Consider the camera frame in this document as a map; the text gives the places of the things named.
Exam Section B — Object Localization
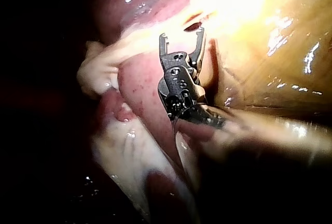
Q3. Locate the right arm instrument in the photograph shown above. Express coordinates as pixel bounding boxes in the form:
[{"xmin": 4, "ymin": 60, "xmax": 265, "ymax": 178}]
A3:
[{"xmin": 157, "ymin": 51, "xmax": 227, "ymax": 131}]

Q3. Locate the right arm instrument jaw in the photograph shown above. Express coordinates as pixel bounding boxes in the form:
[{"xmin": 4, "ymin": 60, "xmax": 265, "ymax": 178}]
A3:
[
  {"xmin": 189, "ymin": 26, "xmax": 207, "ymax": 66},
  {"xmin": 158, "ymin": 33, "xmax": 170, "ymax": 59}
]

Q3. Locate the gallbladder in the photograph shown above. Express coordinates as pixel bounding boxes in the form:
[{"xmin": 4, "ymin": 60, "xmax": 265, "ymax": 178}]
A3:
[{"xmin": 181, "ymin": 0, "xmax": 332, "ymax": 117}]

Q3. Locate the dark red liver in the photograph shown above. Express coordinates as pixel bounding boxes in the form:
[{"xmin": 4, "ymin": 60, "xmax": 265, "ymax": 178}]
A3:
[{"xmin": 94, "ymin": 0, "xmax": 250, "ymax": 224}]

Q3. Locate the pale fatty tissue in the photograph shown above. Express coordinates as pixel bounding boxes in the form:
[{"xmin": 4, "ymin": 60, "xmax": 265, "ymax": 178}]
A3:
[
  {"xmin": 77, "ymin": 13, "xmax": 216, "ymax": 99},
  {"xmin": 89, "ymin": 90, "xmax": 205, "ymax": 224}
]

